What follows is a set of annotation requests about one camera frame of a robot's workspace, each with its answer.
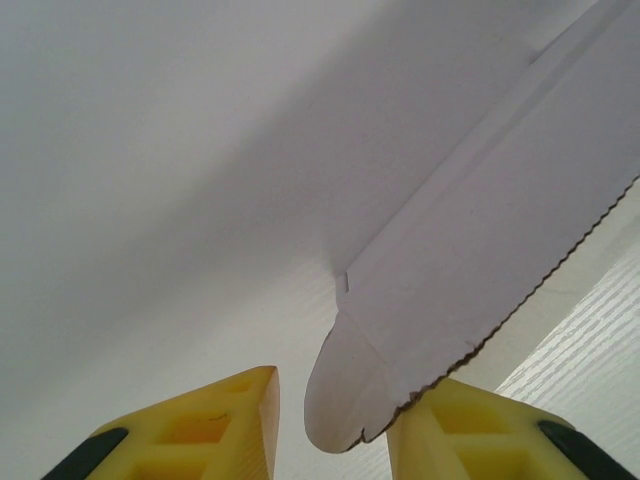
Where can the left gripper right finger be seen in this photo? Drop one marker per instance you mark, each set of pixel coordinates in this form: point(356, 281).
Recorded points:
point(480, 440)

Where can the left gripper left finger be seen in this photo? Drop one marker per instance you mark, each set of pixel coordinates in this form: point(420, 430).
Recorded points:
point(200, 435)

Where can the white paper box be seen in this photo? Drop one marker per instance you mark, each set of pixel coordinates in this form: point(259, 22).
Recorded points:
point(450, 250)

